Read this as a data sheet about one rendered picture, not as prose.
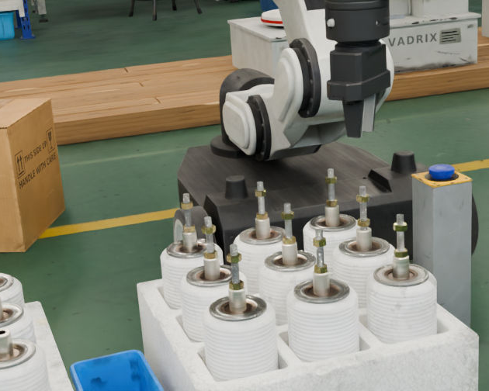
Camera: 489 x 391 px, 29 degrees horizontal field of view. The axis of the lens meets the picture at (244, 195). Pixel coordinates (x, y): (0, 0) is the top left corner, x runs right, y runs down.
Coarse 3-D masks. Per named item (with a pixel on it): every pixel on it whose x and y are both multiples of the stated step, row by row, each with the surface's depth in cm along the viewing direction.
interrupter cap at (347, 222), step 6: (318, 216) 153; (324, 216) 153; (342, 216) 152; (348, 216) 152; (312, 222) 151; (318, 222) 151; (324, 222) 152; (342, 222) 151; (348, 222) 150; (354, 222) 149; (312, 228) 149; (318, 228) 148; (324, 228) 148; (330, 228) 148; (336, 228) 148; (342, 228) 147; (348, 228) 148
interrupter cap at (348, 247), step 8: (344, 240) 142; (352, 240) 142; (376, 240) 141; (384, 240) 141; (344, 248) 139; (352, 248) 140; (376, 248) 139; (384, 248) 138; (352, 256) 137; (360, 256) 136; (368, 256) 136
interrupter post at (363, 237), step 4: (368, 228) 139; (356, 232) 139; (360, 232) 138; (364, 232) 138; (368, 232) 138; (356, 236) 139; (360, 236) 138; (364, 236) 138; (368, 236) 138; (356, 240) 140; (360, 240) 139; (364, 240) 138; (368, 240) 139; (360, 244) 139; (364, 244) 139; (368, 244) 139; (360, 248) 139; (364, 248) 139; (368, 248) 139
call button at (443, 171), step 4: (436, 164) 151; (440, 164) 150; (444, 164) 150; (448, 164) 150; (428, 168) 149; (432, 168) 149; (436, 168) 148; (440, 168) 148; (444, 168) 148; (448, 168) 148; (452, 168) 148; (428, 172) 149; (432, 172) 148; (436, 172) 148; (440, 172) 147; (444, 172) 147; (448, 172) 147; (452, 172) 148; (432, 176) 149; (436, 176) 148; (440, 176) 148; (444, 176) 148; (448, 176) 148
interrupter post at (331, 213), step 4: (328, 208) 149; (332, 208) 149; (336, 208) 149; (328, 212) 149; (332, 212) 149; (336, 212) 149; (328, 216) 149; (332, 216) 149; (336, 216) 149; (328, 220) 150; (332, 220) 149; (336, 220) 149; (328, 224) 150; (332, 224) 150; (336, 224) 150
